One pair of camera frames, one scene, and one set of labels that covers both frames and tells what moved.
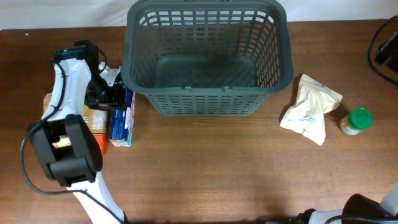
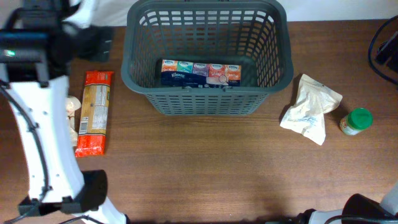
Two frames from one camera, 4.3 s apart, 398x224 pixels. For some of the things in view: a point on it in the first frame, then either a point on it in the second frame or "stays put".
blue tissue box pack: [121, 121] -> [193, 74]
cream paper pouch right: [306, 116] stays put
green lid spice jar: [357, 120] stays put
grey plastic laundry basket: [206, 58] stays put
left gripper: [109, 98] -> [101, 43]
